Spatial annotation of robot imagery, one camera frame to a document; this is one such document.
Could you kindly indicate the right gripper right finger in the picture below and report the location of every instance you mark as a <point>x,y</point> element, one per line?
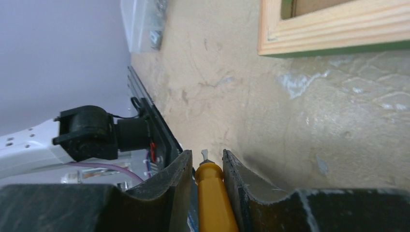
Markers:
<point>258,205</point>

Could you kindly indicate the green picture frame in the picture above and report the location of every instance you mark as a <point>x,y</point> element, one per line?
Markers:
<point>338,27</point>

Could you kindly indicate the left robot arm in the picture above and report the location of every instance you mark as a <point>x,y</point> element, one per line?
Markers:
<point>76,135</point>

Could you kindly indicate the clear plastic screw box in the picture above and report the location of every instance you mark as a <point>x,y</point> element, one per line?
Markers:
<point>144,22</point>

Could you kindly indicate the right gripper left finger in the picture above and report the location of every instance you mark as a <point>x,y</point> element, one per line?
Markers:
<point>161,203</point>

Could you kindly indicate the orange handle screwdriver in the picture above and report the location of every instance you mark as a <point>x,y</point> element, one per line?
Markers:
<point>215,211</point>

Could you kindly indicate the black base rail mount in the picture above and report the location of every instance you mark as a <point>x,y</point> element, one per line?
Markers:
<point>164,148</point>

